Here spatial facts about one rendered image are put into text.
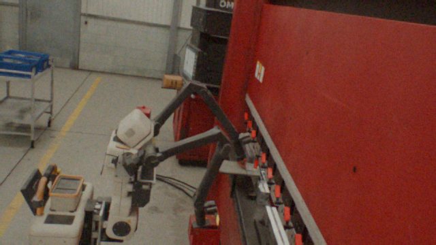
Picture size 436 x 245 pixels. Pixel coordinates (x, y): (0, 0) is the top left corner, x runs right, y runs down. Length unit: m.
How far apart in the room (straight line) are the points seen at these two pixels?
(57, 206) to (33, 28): 7.50
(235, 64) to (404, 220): 2.45
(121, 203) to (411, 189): 1.62
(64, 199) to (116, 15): 7.24
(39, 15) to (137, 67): 2.36
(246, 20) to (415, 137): 2.39
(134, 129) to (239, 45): 1.47
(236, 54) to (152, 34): 6.06
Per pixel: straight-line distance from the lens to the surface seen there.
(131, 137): 2.06
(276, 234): 2.03
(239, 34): 3.21
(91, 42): 9.32
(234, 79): 3.26
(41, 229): 2.20
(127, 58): 9.28
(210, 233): 2.25
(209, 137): 1.93
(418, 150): 0.97
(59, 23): 9.37
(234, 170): 2.52
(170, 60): 9.04
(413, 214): 0.97
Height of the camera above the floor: 2.04
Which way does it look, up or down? 18 degrees down
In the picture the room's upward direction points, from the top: 9 degrees clockwise
